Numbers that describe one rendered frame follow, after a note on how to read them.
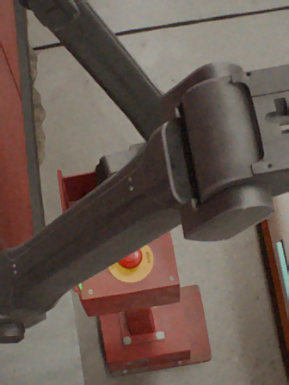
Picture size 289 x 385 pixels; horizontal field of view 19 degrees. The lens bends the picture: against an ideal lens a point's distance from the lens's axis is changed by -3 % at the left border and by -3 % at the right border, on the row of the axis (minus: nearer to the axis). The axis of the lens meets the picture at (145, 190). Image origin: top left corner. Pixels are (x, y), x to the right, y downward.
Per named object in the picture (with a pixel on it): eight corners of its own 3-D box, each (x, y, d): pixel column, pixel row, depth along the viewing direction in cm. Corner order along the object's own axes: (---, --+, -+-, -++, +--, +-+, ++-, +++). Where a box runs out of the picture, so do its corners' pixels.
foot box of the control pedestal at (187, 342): (212, 360, 207) (213, 351, 196) (112, 377, 207) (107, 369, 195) (199, 284, 214) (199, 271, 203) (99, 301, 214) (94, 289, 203)
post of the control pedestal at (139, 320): (154, 332, 198) (143, 267, 148) (131, 335, 198) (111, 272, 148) (150, 309, 200) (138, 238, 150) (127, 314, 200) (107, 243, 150)
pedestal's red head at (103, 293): (181, 302, 145) (180, 274, 129) (87, 317, 145) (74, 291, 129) (161, 193, 153) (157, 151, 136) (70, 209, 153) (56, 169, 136)
